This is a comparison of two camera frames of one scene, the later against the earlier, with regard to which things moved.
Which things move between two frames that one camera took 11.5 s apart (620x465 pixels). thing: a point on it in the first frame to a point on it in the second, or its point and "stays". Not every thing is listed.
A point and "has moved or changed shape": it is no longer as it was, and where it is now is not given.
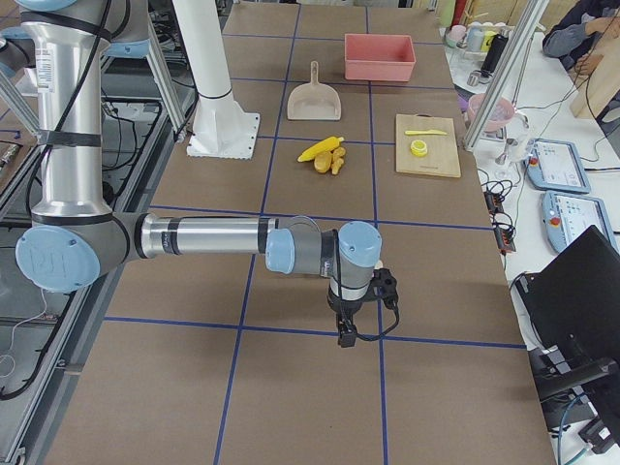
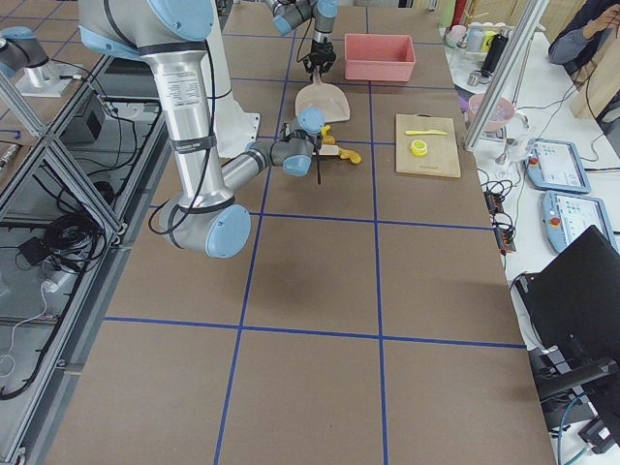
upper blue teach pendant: x=556 y=166 stays
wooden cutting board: x=426 y=144 stays
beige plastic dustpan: x=314 y=101 has moved or changed shape
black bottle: x=494 y=52 stays
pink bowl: x=502 y=113 stays
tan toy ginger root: x=337 y=159 to x=352 y=155
